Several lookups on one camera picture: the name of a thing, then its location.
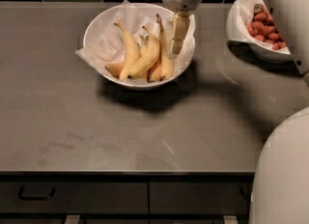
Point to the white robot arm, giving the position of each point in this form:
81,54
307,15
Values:
280,189

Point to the white banana bowl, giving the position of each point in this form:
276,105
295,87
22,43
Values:
181,63

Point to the white paper liner in banana bowl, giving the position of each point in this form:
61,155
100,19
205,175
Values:
103,41

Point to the bottom yellow-orange banana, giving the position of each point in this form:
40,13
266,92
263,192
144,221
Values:
114,69

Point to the white strawberry bowl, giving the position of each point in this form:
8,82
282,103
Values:
236,32

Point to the white paper liner under strawberries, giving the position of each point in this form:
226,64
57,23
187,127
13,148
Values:
250,21

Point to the pile of red strawberries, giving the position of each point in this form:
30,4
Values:
262,27

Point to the right dark drawer front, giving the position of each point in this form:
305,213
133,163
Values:
197,198

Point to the dark drawer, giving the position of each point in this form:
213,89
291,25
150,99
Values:
79,197
197,198

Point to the left dark drawer front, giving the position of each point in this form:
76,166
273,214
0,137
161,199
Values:
79,197

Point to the right black drawer handle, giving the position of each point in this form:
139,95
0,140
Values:
244,195

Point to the black drawer handle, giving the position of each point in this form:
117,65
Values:
35,192
244,195

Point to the left black drawer handle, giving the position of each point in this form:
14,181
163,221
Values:
35,192

